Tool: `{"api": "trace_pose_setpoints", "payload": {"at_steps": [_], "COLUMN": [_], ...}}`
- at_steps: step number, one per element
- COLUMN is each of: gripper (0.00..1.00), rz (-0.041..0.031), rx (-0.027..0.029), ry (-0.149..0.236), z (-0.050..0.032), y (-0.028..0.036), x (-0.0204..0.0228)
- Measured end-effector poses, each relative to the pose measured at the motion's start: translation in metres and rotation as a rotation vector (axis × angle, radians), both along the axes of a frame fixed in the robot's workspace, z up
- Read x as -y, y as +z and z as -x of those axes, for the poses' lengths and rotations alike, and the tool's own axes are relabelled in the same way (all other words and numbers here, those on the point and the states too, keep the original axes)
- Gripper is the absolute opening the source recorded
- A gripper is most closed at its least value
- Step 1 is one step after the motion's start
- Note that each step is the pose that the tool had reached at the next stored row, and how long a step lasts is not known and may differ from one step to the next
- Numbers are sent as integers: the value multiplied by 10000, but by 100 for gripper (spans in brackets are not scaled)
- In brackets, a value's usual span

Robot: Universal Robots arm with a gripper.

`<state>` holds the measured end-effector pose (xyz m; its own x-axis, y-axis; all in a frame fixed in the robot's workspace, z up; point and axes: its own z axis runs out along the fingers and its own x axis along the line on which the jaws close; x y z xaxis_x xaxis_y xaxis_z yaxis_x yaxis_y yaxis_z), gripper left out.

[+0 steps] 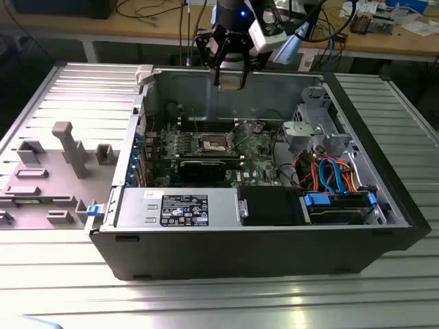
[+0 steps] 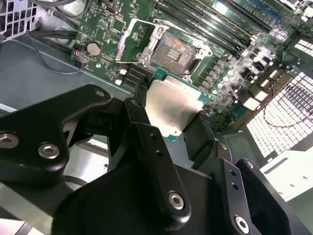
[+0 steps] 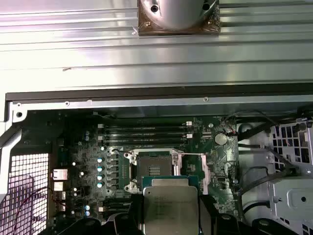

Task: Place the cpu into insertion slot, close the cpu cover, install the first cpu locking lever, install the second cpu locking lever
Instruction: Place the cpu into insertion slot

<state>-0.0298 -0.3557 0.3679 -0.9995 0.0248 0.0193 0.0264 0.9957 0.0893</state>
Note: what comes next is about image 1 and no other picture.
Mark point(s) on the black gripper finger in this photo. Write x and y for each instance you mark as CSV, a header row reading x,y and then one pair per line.
x,y
244,77
217,73

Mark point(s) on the silver CPU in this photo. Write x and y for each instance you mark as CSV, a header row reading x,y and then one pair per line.
x,y
229,84

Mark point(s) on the thin metal locking lever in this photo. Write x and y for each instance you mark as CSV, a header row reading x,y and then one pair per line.
x,y
195,123
245,140

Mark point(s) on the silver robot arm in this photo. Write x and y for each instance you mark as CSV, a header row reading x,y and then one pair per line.
x,y
291,48

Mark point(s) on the black RAM slot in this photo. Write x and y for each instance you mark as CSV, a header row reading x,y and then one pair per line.
x,y
212,129
212,121
209,156

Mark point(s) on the CPU socket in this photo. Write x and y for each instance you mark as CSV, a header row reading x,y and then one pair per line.
x,y
212,142

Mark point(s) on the white case corner latch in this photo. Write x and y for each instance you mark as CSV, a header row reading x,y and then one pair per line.
x,y
144,73

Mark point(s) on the silver metal drive cage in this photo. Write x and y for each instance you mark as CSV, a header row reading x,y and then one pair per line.
x,y
302,132

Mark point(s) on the green motherboard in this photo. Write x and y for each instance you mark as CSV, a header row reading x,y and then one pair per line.
x,y
254,161

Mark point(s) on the black graphics card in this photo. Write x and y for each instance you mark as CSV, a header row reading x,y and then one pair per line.
x,y
202,169

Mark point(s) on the small black box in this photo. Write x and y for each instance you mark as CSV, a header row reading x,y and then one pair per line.
x,y
341,37

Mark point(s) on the wooden desk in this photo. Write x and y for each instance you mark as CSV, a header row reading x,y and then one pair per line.
x,y
103,25

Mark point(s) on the white paper sheets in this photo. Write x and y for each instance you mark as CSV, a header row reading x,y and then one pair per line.
x,y
356,7
422,29

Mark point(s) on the copper heat sink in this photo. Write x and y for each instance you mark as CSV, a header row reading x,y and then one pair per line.
x,y
359,23

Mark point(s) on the black drive bay box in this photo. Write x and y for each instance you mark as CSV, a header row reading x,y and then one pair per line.
x,y
267,205

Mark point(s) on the grey metal device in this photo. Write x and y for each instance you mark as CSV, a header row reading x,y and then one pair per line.
x,y
380,24

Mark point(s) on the grey power supply unit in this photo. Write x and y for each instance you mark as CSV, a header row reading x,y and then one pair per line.
x,y
137,209

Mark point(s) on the hard disk in blue carrier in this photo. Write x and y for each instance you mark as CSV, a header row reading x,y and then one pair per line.
x,y
336,214

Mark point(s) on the black box on desk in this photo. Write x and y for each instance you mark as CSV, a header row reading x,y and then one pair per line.
x,y
61,8

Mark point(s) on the black open PC case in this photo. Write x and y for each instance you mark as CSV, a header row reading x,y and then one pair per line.
x,y
240,253

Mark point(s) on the blue flat box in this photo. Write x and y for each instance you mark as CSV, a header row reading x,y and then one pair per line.
x,y
416,4

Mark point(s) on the blue case latch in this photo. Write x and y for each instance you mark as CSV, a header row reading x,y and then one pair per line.
x,y
94,210

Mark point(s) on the grey parts rack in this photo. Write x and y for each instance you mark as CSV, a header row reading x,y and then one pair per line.
x,y
51,185

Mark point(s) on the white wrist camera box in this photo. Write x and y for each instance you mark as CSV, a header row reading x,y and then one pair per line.
x,y
265,37

